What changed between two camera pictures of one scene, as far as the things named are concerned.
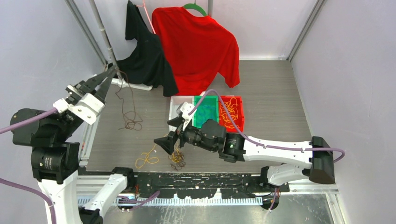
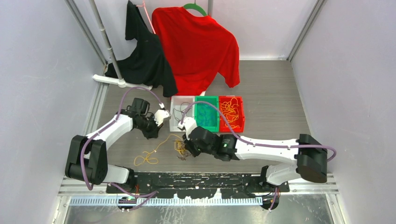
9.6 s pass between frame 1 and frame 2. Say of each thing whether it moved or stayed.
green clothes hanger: stayed
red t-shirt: stayed
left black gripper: moved
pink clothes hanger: stayed
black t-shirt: stayed
